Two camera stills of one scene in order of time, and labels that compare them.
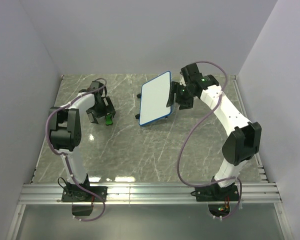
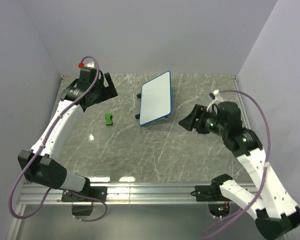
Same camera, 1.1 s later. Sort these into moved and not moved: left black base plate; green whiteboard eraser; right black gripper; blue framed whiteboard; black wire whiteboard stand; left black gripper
Moved: left black gripper; right black gripper
Not moved: green whiteboard eraser; black wire whiteboard stand; blue framed whiteboard; left black base plate
